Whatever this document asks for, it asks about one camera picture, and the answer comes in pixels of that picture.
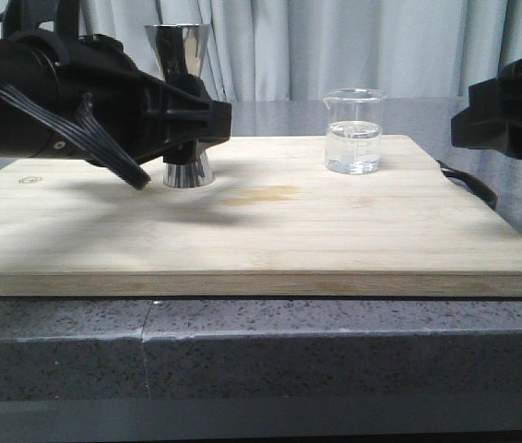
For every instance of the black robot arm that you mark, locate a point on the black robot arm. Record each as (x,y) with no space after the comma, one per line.
(49,71)

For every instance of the grey curtain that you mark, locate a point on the grey curtain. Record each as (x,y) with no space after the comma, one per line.
(265,51)

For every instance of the wooden cutting board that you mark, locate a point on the wooden cutting board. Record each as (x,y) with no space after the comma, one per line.
(275,221)

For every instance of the steel double jigger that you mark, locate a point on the steel double jigger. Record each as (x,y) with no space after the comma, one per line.
(181,49)

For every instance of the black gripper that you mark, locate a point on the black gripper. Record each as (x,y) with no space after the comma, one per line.
(493,118)
(122,115)

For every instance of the clear glass beaker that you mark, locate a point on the clear glass beaker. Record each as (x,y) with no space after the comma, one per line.
(354,130)

